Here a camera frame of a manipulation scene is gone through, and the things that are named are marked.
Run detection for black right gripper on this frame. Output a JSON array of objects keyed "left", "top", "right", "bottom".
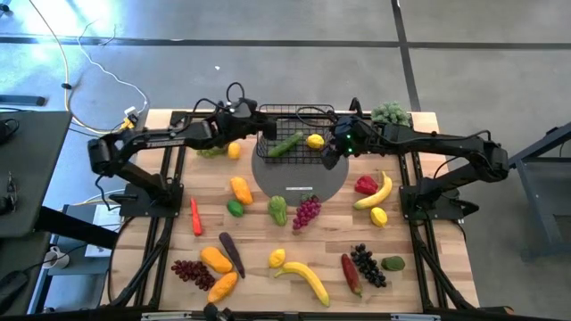
[{"left": 319, "top": 114, "right": 374, "bottom": 171}]

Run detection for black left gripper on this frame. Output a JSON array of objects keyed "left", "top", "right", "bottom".
[{"left": 221, "top": 111, "right": 278, "bottom": 141}]

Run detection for green cucumber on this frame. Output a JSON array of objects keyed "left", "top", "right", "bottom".
[{"left": 266, "top": 130, "right": 305, "bottom": 159}]

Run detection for red bell pepper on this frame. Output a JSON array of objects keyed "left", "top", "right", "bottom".
[{"left": 354, "top": 174, "right": 379, "bottom": 196}]

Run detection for green grape bunch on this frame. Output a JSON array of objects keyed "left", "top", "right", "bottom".
[{"left": 195, "top": 144, "right": 229, "bottom": 160}]

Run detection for pink grape bunch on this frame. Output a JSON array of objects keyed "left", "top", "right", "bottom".
[{"left": 292, "top": 193, "right": 323, "bottom": 233}]

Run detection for yellow banana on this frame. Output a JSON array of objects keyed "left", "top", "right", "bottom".
[
  {"left": 352, "top": 171, "right": 394, "bottom": 211},
  {"left": 273, "top": 261, "right": 331, "bottom": 309}
]

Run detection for yellow mango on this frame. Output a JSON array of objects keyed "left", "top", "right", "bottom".
[
  {"left": 229, "top": 176, "right": 254, "bottom": 206},
  {"left": 199, "top": 246, "right": 234, "bottom": 275}
]

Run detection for green starfruit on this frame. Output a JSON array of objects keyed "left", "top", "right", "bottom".
[{"left": 267, "top": 194, "right": 289, "bottom": 227}]

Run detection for orange-red carrot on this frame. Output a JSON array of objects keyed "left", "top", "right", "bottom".
[{"left": 190, "top": 196, "right": 204, "bottom": 237}]

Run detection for black grape bunch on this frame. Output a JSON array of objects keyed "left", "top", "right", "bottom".
[{"left": 350, "top": 243, "right": 388, "bottom": 289}]

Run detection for dark red sweet potato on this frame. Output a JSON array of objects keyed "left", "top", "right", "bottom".
[{"left": 341, "top": 252, "right": 363, "bottom": 298}]

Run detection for green avocado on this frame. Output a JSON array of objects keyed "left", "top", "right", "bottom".
[{"left": 380, "top": 255, "right": 407, "bottom": 272}]

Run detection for dark purple eggplant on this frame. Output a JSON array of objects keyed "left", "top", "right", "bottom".
[{"left": 218, "top": 231, "right": 246, "bottom": 280}]

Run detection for dark red grape bunch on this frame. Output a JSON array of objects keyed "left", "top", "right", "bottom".
[{"left": 170, "top": 259, "right": 217, "bottom": 292}]

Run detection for orange mango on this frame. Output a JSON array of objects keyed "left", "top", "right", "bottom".
[{"left": 206, "top": 271, "right": 239, "bottom": 305}]

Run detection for grey round woven placemat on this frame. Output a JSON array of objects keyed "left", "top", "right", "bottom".
[{"left": 251, "top": 137, "right": 350, "bottom": 207}]

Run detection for green potted plant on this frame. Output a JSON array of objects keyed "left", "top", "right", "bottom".
[{"left": 370, "top": 101, "right": 412, "bottom": 128}]

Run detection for white paper sheet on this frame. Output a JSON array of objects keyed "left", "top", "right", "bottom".
[{"left": 91, "top": 203, "right": 122, "bottom": 229}]

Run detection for blue-grey metal table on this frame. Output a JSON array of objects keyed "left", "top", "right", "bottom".
[{"left": 491, "top": 120, "right": 571, "bottom": 262}]

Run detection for dark grey desk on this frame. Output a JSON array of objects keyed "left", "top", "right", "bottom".
[{"left": 0, "top": 110, "right": 73, "bottom": 240}]

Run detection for black flat bar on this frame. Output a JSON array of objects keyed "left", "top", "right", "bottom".
[{"left": 0, "top": 94, "right": 47, "bottom": 107}]

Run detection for white mug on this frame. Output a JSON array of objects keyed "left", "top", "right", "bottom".
[{"left": 42, "top": 245, "right": 71, "bottom": 270}]

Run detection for black wire basket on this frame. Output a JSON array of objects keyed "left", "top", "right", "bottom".
[{"left": 255, "top": 103, "right": 336, "bottom": 165}]

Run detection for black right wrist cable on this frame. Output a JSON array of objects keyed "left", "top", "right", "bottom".
[{"left": 294, "top": 105, "right": 353, "bottom": 130}]

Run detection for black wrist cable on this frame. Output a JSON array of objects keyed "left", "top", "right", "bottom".
[
  {"left": 294, "top": 105, "right": 353, "bottom": 130},
  {"left": 191, "top": 81, "right": 247, "bottom": 117}
]

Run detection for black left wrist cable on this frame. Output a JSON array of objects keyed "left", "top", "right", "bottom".
[{"left": 191, "top": 81, "right": 247, "bottom": 117}]

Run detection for black aluminium frame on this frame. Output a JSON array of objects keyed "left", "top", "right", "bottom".
[{"left": 101, "top": 98, "right": 514, "bottom": 321}]

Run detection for white cable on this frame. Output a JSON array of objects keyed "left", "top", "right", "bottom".
[{"left": 76, "top": 17, "right": 149, "bottom": 115}]

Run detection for yellow cable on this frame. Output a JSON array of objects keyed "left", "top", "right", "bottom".
[{"left": 27, "top": 0, "right": 130, "bottom": 135}]

